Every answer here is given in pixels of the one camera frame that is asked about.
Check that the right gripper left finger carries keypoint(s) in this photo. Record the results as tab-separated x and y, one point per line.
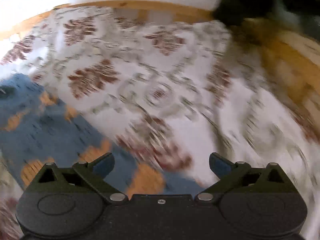
94	173

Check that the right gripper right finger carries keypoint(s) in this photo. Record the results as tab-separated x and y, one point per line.
230	174

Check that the blue patterned pyjama pants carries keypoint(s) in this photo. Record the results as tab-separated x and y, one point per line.
40	135

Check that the white floral bedspread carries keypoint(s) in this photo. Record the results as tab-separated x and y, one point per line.
164	97

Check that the dark jacket on bedpost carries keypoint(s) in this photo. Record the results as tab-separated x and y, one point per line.
245	0

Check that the wooden bed frame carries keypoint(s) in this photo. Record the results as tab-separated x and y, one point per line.
299	52

